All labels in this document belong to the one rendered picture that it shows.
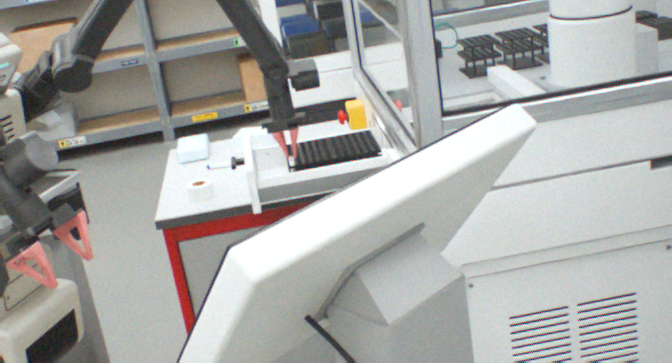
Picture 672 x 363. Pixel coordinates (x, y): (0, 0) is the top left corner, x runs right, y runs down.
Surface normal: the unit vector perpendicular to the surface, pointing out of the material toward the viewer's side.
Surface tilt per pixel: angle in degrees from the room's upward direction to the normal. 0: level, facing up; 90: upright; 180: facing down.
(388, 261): 45
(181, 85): 90
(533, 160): 90
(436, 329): 90
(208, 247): 90
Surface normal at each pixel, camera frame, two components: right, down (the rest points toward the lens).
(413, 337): 0.70, 0.14
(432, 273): 0.40, -0.56
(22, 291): 0.94, 0.11
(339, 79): 0.11, 0.32
